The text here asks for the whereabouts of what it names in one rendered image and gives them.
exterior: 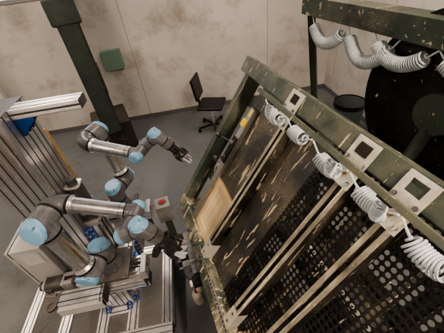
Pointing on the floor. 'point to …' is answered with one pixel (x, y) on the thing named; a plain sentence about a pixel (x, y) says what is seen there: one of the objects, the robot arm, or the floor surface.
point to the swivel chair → (217, 103)
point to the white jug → (198, 297)
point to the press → (89, 71)
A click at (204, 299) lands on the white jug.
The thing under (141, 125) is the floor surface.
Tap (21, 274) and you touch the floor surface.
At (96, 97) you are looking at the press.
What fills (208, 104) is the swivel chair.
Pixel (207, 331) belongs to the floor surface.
